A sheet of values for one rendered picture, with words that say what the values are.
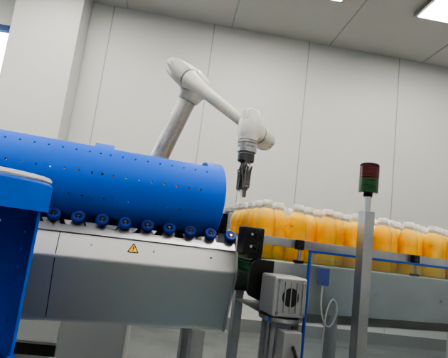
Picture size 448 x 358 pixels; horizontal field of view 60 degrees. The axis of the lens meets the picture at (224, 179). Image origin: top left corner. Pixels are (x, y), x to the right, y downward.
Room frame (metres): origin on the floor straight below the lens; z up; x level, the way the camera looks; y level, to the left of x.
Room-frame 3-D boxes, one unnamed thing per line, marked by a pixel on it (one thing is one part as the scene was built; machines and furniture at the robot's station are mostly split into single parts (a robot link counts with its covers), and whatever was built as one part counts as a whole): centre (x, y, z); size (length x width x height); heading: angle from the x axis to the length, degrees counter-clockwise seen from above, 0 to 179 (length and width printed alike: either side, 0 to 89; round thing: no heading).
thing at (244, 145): (1.71, -0.09, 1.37); 0.09 x 0.09 x 0.06
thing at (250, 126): (1.73, -0.09, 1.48); 0.13 x 0.11 x 0.16; 150
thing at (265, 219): (1.43, -0.17, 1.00); 0.07 x 0.07 x 0.19
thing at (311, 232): (1.52, -0.35, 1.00); 0.07 x 0.07 x 0.19
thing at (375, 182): (1.29, -0.49, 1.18); 0.06 x 0.06 x 0.05
